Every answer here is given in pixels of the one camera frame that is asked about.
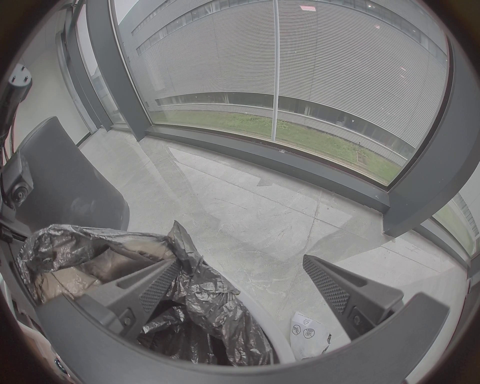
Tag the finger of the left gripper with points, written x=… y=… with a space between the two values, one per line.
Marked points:
x=13 y=230

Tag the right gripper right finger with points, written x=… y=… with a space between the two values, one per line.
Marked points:
x=356 y=303

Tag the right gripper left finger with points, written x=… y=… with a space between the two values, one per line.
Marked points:
x=123 y=303

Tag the white printed wrapper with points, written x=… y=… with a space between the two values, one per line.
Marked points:
x=309 y=335

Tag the black plastic bag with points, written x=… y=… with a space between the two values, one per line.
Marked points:
x=202 y=300

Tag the white trash bin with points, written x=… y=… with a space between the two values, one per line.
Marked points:
x=279 y=345

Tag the window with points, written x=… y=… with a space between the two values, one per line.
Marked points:
x=300 y=75

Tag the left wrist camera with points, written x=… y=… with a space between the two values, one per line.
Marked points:
x=18 y=183

